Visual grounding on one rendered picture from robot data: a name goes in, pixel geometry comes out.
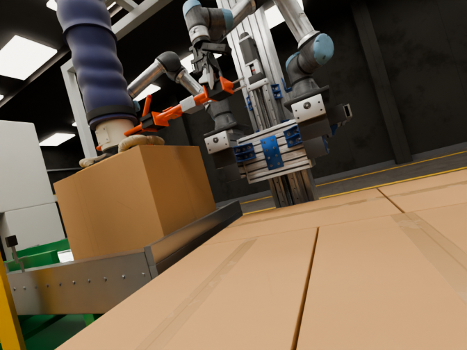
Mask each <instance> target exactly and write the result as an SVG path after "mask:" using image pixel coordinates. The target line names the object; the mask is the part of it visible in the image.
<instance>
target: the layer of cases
mask: <svg viewBox="0 0 467 350"><path fill-rule="evenodd" d="M55 350H467V169H465V170H461V171H457V172H451V173H447V174H441V175H437V176H431V177H427V178H421V179H417V180H414V181H407V182H403V183H398V184H394V185H387V186H384V187H379V188H377V189H376V188H374V189H370V190H364V191H360V192H354V193H350V194H344V195H341V196H337V197H330V198H326V199H321V200H317V201H310V202H306V203H301V204H297V205H293V206H286V207H283V208H277V209H273V210H267V211H263V212H257V213H253V214H249V215H243V216H242V217H240V218H238V219H237V220H236V221H234V222H233V223H232V224H230V225H228V227H226V228H224V229H223V230H222V231H220V232H219V233H218V234H216V235H214V236H213V237H212V238H211V239H209V240H208V241H206V242H205V243H203V244H202V245H201V246H199V247H198V248H196V249H195V250H194V251H192V252H191V253H189V254H188V255H187V256H185V257H184V258H182V259H181V260H180V261H179V262H177V263H175V264H174V265H173V266H171V267H170V268H169V269H167V270H165V271H164V272H163V273H162V274H160V275H159V276H157V277H156V278H155V279H153V280H152V281H150V282H149V283H148V284H146V285H145V286H143V287H142V288H140V289H139V290H138V291H136V292H135V293H133V294H132V295H131V296H130V297H128V298H126V299H125V300H123V301H122V302H121V303H119V304H118V305H116V307H114V308H112V309H111V310H109V311H108V312H107V313H106V314H104V315H102V316H101V317H100V318H99V319H97V320H96V321H94V322H93V323H91V324H90V325H89V326H87V327H86V328H84V329H83V330H82V331H80V332H79V333H77V334H76V335H75V336H73V337H72V338H70V339H69V340H68V341H66V342H65V343H63V344H62V345H60V346H59V347H58V348H57V349H55Z"/></svg>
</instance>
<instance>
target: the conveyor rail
mask: <svg viewBox="0 0 467 350"><path fill-rule="evenodd" d="M24 270H25V272H23V273H22V270H17V271H12V272H10V273H7V274H6V275H7V278H8V282H9V286H10V291H11V293H12V296H13V301H14V304H15V309H16V312H17V315H77V314H89V313H90V314H91V313H92V314H106V313H107V312H108V311H109V310H111V309H112V308H114V307H116V305H118V304H119V303H121V302H122V301H123V300H125V299H126V298H128V297H130V296H131V295H132V294H133V293H135V292H136V291H138V290H139V289H140V288H142V287H143V286H145V285H146V284H148V283H149V282H150V281H152V277H151V273H150V270H149V265H148V262H147V258H146V255H145V250H144V248H141V249H134V250H129V251H122V252H117V253H110V254H106V255H102V256H95V257H90V258H83V259H78V260H71V261H67V262H60V263H56V264H51V265H44V266H39V267H32V268H28V269H24Z"/></svg>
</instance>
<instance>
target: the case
mask: <svg viewBox="0 0 467 350"><path fill-rule="evenodd" d="M53 185H54V190H55V193H56V197H57V200H58V205H59V208H60V212H61V215H62V218H63V223H64V226H65V230H66V234H67V238H68V241H69V245H70V249H71V252H72V256H73V259H74V260H78V259H83V258H90V257H95V256H102V255H106V254H110V253H117V252H122V251H129V250H134V249H141V248H144V247H145V246H147V245H148V244H151V243H152V242H154V241H156V240H158V239H160V238H162V237H164V236H166V235H168V234H170V233H172V232H174V231H176V230H178V229H180V228H182V227H184V226H186V225H188V224H190V223H192V222H194V221H196V220H198V219H200V218H201V217H203V216H205V215H207V214H209V213H211V212H213V211H215V210H217V209H216V206H215V202H214V198H213V194H212V192H211V187H210V184H209V181H208V177H207V174H206V170H205V167H204V162H203V160H202V155H201V152H200V150H199V146H166V145H138V146H136V147H133V148H131V149H129V150H127V151H124V152H122V153H119V154H117V155H116V156H113V157H111V158H109V159H107V160H104V161H102V162H100V163H97V164H96V165H93V166H91V167H89V168H87V169H84V170H82V171H80V172H78V173H75V174H73V175H71V176H68V177H67V178H64V179H62V180H60V181H58V182H56V183H54V184H53Z"/></svg>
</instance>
